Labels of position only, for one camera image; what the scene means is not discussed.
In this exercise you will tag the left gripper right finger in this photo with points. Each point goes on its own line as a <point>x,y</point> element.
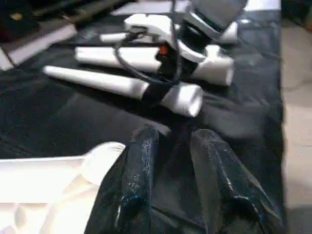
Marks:
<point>229,195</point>

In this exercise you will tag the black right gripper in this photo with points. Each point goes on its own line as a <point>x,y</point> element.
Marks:
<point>169,63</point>

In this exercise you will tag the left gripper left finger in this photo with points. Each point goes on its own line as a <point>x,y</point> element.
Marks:
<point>131,185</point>

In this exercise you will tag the white plastic table leg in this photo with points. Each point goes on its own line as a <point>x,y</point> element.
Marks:
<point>97,80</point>
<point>102,56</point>
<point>109,37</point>

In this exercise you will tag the white plastic table top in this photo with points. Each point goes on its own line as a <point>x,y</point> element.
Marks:
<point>44,190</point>

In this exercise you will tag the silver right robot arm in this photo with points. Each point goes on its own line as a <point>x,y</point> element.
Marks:
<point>217,12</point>

